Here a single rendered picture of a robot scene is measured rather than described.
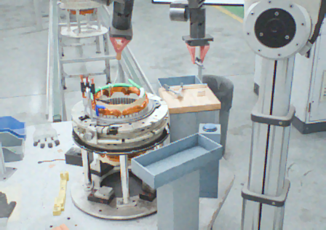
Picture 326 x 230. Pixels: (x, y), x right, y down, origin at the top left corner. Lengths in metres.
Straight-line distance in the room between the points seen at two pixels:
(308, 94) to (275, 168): 2.36
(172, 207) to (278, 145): 0.35
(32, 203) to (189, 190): 0.59
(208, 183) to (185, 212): 0.23
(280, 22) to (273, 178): 0.47
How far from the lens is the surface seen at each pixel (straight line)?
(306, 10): 1.06
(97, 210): 1.47
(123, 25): 1.28
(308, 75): 3.55
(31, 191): 1.65
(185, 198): 1.28
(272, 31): 1.07
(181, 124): 1.54
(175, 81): 1.80
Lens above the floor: 1.68
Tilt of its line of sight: 25 degrees down
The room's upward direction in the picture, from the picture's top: 1 degrees counter-clockwise
